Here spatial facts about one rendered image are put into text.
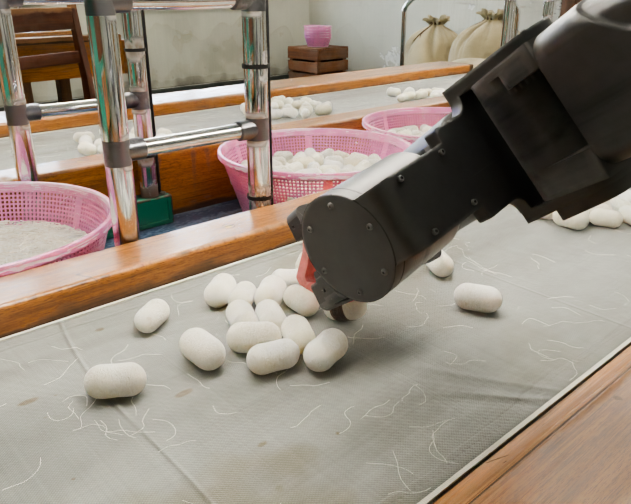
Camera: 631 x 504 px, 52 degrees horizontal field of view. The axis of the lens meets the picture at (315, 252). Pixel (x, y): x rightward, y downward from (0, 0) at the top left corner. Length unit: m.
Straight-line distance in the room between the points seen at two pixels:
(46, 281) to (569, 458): 0.38
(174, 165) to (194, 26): 5.53
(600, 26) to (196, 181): 0.73
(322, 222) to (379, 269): 0.04
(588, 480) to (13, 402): 0.32
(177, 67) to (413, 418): 6.02
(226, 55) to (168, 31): 0.68
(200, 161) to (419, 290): 0.48
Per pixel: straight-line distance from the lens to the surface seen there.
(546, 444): 0.34
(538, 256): 0.63
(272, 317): 0.45
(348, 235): 0.30
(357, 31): 6.85
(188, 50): 6.39
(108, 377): 0.40
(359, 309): 0.46
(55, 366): 0.46
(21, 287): 0.52
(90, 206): 0.73
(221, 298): 0.49
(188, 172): 0.92
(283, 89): 1.47
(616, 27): 0.26
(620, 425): 0.37
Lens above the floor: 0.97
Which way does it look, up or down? 22 degrees down
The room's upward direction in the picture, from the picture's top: straight up
